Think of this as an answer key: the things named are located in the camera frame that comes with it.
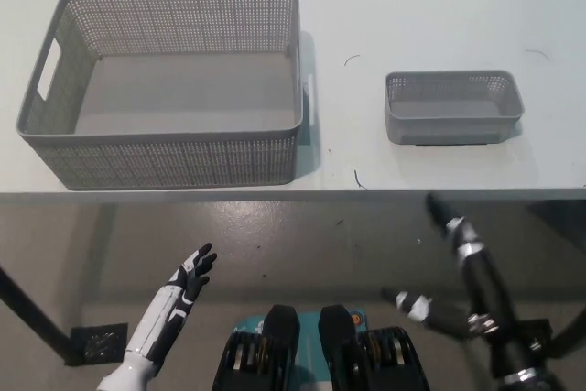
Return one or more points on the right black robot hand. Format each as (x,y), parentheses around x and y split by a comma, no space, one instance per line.
(480,281)

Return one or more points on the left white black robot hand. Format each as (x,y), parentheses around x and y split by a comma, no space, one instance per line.
(171,301)

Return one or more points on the small grey perforated basket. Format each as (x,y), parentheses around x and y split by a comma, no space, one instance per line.
(451,109)

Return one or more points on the black table leg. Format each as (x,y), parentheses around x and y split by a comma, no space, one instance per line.
(32,313)

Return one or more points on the black teal robot body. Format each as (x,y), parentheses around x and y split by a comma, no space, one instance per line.
(334,354)

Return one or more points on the large grey perforated basket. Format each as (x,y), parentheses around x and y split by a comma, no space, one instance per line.
(183,89)

